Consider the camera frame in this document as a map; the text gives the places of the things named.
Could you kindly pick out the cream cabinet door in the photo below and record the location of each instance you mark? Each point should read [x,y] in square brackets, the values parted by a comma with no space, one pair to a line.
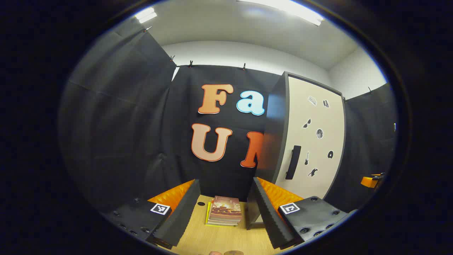
[329,117]

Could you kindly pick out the ceiling light panel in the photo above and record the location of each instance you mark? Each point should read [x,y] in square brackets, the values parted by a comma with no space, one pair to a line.
[145,15]

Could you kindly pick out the black backdrop cloth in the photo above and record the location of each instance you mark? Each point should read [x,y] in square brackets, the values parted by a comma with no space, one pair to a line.
[116,141]

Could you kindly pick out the brown cover book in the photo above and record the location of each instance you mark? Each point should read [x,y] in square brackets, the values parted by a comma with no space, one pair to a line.
[226,209]

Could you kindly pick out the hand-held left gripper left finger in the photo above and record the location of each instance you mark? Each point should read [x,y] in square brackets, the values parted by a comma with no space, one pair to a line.
[180,219]

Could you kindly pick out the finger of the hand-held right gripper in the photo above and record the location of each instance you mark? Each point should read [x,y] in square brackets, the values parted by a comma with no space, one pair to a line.
[368,181]

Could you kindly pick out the row of black cloth clamps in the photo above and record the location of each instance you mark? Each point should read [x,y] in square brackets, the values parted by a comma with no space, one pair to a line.
[191,63]

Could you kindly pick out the yellow book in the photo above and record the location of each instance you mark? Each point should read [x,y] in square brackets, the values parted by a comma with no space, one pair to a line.
[207,217]

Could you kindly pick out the round brown coaster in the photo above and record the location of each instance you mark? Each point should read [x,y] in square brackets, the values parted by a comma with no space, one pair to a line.
[233,253]

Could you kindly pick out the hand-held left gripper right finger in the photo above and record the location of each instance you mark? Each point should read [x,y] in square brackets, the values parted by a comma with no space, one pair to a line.
[272,223]

